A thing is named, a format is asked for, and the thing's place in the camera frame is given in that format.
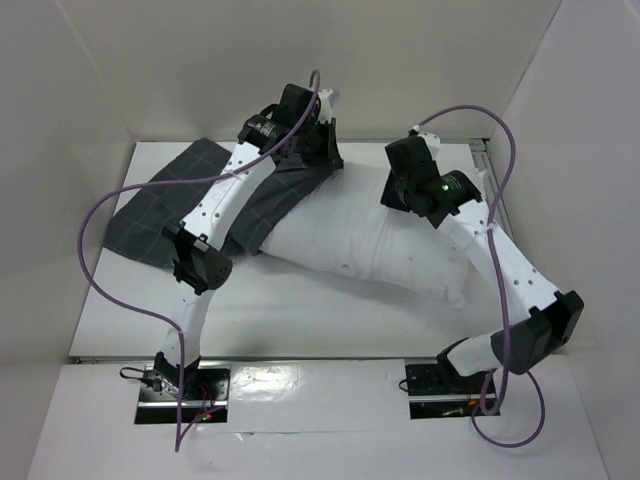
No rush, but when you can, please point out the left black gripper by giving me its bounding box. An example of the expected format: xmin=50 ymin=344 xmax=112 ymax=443
xmin=295 ymin=118 xmax=345 ymax=170

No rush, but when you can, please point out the white pillow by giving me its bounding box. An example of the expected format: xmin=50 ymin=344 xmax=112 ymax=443
xmin=260 ymin=164 xmax=471 ymax=309

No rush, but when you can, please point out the dark grey checked pillowcase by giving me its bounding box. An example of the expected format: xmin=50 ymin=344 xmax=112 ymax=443
xmin=103 ymin=138 xmax=341 ymax=270

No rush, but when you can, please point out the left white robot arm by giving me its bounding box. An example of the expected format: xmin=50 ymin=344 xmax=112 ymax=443
xmin=154 ymin=84 xmax=343 ymax=399

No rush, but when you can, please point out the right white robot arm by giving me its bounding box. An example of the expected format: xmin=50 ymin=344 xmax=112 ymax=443
xmin=381 ymin=135 xmax=584 ymax=392

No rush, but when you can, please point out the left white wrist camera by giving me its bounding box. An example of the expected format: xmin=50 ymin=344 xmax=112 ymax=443
xmin=317 ymin=89 xmax=340 ymax=124

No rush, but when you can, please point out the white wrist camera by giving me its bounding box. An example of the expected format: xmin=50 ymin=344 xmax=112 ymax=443
xmin=408 ymin=125 xmax=442 ymax=159
xmin=317 ymin=89 xmax=340 ymax=124

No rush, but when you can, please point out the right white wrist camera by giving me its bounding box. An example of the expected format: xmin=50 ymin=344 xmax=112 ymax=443
xmin=408 ymin=125 xmax=442 ymax=159

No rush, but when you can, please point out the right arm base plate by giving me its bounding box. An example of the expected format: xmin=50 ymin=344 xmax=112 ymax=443
xmin=398 ymin=363 xmax=486 ymax=420

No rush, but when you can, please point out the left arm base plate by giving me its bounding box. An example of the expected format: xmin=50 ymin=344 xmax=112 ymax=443
xmin=134 ymin=363 xmax=233 ymax=425

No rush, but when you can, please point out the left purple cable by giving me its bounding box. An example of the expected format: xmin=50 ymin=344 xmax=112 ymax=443
xmin=77 ymin=68 xmax=322 ymax=453

